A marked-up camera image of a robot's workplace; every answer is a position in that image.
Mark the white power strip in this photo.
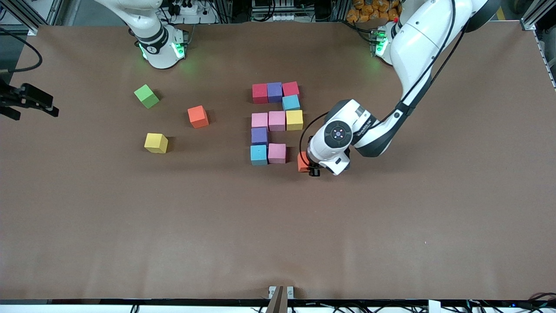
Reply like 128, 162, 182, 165
167, 0, 205, 16

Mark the dented purple foam cube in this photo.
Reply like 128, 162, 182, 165
267, 82, 284, 103

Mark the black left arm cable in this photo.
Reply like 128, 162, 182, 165
298, 0, 472, 171

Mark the yellow foam cube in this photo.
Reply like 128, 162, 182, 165
286, 110, 304, 131
144, 133, 169, 154

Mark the orange packaged goods pile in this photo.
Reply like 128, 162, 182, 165
347, 0, 402, 23

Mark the white rack equipment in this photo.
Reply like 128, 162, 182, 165
251, 0, 297, 22

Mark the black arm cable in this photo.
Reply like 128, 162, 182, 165
298, 0, 472, 171
0, 27, 43, 73

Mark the green foam cube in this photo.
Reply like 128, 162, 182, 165
133, 84, 160, 109

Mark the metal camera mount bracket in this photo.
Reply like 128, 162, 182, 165
266, 286, 295, 313

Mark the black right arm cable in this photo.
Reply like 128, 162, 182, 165
0, 27, 43, 73

